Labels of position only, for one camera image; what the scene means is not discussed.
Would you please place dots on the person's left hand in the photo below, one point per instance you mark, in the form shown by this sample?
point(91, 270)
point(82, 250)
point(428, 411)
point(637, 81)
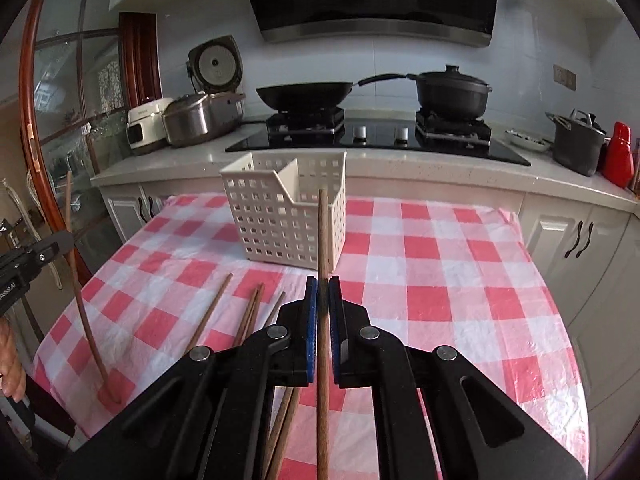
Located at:
point(13, 377)

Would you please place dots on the white lower cabinets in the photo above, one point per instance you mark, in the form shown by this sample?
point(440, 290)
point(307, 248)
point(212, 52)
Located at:
point(496, 271)

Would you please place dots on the small white dish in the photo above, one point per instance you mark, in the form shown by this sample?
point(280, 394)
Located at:
point(526, 141)

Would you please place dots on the grey lidded stockpot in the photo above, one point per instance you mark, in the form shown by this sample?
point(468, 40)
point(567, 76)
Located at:
point(577, 142)

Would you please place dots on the white perforated utensil basket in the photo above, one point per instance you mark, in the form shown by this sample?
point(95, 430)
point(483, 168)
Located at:
point(273, 198)

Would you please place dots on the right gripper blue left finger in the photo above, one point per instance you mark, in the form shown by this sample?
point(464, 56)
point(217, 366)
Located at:
point(310, 324)

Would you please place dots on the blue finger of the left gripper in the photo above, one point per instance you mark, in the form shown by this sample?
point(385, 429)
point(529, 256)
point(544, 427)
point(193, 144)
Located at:
point(57, 244)

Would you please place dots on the white small cooker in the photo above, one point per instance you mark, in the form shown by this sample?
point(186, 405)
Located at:
point(146, 131)

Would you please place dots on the wall switch plate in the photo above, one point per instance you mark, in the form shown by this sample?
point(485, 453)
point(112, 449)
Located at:
point(564, 77)

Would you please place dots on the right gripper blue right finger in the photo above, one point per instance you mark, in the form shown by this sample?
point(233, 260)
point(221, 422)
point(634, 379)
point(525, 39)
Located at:
point(336, 312)

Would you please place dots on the silver open rice cooker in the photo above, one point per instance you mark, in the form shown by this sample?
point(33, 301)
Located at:
point(215, 108)

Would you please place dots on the red framed glass door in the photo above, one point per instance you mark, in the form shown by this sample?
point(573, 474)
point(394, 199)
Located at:
point(82, 67)

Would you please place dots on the black gas cooktop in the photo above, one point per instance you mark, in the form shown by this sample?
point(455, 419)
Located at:
point(425, 133)

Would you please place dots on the red thermos bottle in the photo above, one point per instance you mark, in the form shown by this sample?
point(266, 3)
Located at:
point(619, 163)

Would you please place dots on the black lidded pot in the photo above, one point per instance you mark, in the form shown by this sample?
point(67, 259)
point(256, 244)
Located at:
point(449, 94)

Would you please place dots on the black wok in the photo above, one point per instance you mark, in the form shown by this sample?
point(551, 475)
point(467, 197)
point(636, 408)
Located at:
point(310, 96)

